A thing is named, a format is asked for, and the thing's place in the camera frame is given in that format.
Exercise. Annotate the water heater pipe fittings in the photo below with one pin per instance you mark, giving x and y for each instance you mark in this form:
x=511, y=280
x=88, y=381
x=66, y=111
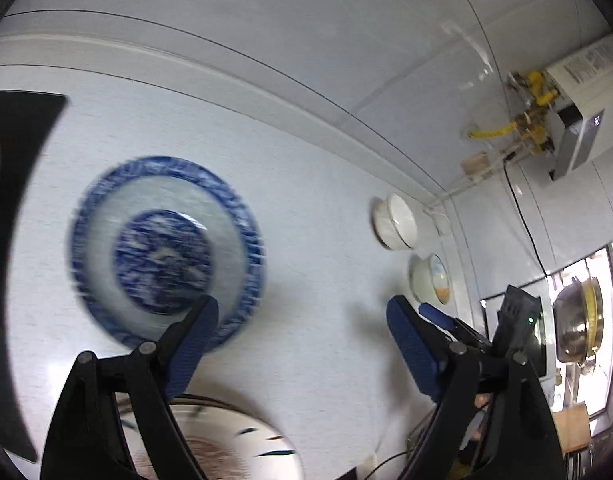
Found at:
x=534, y=80

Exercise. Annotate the steel pot with yellow rim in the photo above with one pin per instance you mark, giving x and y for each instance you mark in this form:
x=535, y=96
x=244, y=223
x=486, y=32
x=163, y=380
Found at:
x=571, y=330

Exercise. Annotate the mandala pattern plate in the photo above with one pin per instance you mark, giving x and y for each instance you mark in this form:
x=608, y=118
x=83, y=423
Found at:
x=236, y=450

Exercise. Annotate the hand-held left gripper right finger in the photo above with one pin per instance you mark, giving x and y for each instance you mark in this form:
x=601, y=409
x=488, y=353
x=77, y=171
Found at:
x=411, y=345

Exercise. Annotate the white gas water heater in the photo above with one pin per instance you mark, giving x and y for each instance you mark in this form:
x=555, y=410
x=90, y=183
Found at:
x=581, y=120

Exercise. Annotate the person's right hand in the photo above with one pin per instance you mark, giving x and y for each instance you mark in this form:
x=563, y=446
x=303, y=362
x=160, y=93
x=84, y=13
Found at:
x=481, y=401

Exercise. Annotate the wooden cutting board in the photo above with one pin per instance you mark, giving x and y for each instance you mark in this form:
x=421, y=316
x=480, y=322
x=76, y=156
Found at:
x=574, y=430

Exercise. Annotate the white bowl blue leaf print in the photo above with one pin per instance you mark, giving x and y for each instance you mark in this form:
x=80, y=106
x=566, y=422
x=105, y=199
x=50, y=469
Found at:
x=429, y=277

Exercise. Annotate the beige wall outlet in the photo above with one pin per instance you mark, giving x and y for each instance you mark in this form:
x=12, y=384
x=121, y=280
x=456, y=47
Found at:
x=474, y=165

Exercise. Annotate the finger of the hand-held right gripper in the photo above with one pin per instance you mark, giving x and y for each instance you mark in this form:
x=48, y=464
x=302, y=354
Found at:
x=436, y=316

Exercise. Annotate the black gas stove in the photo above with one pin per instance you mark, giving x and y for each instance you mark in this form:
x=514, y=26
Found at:
x=16, y=160

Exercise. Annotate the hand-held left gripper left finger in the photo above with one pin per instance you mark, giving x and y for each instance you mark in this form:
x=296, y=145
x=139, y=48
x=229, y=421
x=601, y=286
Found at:
x=191, y=350

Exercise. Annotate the blue patterned plate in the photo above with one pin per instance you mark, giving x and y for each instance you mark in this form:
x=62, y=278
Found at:
x=161, y=260

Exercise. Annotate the plain white bowl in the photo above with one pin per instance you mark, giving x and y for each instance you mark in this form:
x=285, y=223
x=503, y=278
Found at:
x=401, y=220

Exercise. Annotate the window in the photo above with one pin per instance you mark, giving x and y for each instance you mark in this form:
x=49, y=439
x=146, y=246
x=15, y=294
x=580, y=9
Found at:
x=601, y=395

